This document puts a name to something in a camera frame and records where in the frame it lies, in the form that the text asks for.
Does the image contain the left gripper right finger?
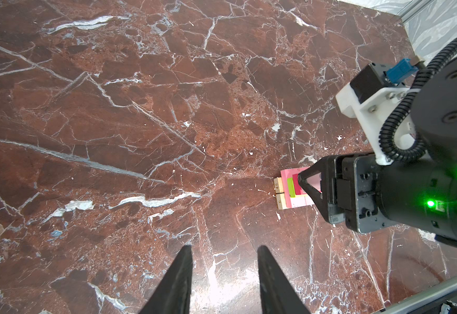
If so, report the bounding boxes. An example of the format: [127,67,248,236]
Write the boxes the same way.
[257,245,310,314]

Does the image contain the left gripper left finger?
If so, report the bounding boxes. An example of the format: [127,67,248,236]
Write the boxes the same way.
[139,245,193,314]

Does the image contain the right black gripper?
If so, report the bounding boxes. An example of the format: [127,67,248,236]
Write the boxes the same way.
[298,153,457,248]

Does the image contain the magenta cube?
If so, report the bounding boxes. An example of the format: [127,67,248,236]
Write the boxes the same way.
[292,173,306,196]

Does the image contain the pink block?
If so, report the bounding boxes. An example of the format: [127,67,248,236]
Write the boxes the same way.
[283,194,314,209]
[280,167,308,181]

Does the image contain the lime green block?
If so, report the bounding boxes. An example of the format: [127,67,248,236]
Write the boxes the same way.
[287,177,296,198]

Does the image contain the natural wood block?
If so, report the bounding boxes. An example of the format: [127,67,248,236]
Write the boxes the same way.
[276,193,288,210]
[274,177,284,194]

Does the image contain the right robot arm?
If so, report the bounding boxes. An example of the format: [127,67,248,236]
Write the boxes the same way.
[298,38,457,248]

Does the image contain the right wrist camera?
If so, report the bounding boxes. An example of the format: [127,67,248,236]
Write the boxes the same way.
[335,63,409,166]

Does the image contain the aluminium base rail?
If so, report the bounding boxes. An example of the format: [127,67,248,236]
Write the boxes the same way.
[379,276,457,314]

